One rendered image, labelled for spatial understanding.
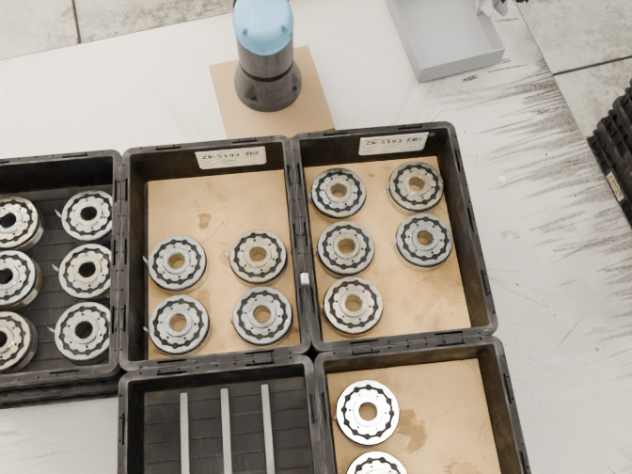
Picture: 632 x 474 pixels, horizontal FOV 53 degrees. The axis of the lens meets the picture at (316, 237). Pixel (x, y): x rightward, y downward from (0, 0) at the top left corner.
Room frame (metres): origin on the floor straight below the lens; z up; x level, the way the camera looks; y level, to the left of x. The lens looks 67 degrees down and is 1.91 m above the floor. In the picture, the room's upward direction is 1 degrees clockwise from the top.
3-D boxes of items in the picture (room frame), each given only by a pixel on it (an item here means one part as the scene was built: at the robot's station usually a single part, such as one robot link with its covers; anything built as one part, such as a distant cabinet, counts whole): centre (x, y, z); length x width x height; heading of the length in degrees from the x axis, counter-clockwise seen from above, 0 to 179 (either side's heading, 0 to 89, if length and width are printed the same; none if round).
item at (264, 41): (0.88, 0.11, 0.89); 0.13 x 0.12 x 0.14; 8
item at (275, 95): (0.87, 0.11, 0.78); 0.15 x 0.15 x 0.10
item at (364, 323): (0.32, -0.07, 0.86); 0.10 x 0.10 x 0.01
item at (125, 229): (0.40, 0.18, 0.92); 0.40 x 0.30 x 0.02; 7
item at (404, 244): (0.44, -0.20, 0.86); 0.10 x 0.10 x 0.01
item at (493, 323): (0.43, -0.12, 0.92); 0.40 x 0.30 x 0.02; 7
